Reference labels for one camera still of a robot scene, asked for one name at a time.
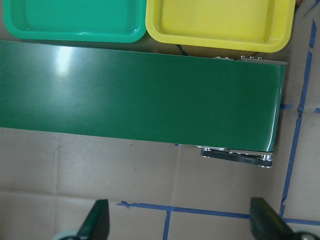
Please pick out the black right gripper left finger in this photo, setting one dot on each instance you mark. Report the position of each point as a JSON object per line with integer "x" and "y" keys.
{"x": 96, "y": 225}

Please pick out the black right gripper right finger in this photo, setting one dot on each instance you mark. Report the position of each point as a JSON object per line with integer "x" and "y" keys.
{"x": 265, "y": 223}

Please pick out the green conveyor belt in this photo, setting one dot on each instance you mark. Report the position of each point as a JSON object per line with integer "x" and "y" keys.
{"x": 228, "y": 108}

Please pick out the yellow plastic tray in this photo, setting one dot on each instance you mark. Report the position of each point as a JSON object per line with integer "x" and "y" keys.
{"x": 245, "y": 25}

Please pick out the green plastic tray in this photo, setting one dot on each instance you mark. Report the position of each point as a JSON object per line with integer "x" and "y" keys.
{"x": 106, "y": 21}

